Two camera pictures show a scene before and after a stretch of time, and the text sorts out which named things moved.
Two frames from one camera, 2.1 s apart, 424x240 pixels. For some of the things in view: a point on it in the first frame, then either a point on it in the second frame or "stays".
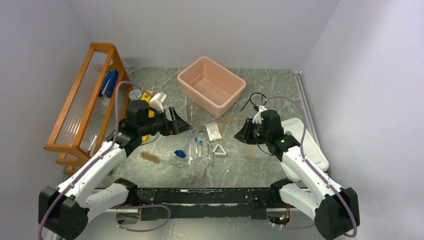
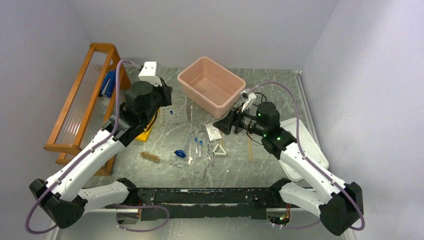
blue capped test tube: [196, 140] stays
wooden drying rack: [96, 109] stays
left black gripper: [180, 126] → [166, 91]
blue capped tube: [200, 144] stays
